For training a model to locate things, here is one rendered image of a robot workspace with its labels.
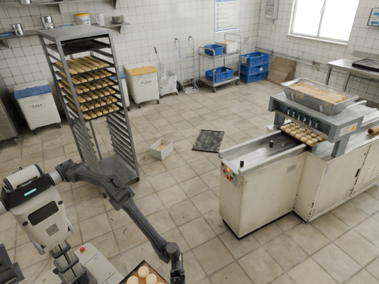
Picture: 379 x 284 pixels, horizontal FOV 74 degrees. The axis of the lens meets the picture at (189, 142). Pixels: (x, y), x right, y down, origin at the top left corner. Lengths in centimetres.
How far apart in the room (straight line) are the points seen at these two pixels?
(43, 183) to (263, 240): 198
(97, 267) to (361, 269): 221
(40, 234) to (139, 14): 465
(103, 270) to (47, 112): 334
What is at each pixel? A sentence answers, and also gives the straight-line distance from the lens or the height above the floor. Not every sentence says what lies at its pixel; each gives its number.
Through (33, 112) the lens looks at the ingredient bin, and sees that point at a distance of 502.
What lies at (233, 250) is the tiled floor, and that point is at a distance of 260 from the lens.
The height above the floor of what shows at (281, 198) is 37.
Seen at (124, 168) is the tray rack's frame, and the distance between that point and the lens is 338.
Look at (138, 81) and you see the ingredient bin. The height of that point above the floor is 56.
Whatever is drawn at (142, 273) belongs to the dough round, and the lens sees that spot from 131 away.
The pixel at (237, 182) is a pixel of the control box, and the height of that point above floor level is 75.
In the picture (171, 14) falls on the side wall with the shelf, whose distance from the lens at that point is 588.
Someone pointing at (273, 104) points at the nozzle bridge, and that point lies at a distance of 260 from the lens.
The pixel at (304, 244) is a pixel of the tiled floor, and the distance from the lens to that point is 278.
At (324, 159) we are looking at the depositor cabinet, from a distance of 238.
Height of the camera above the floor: 214
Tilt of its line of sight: 32 degrees down
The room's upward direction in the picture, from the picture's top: 3 degrees counter-clockwise
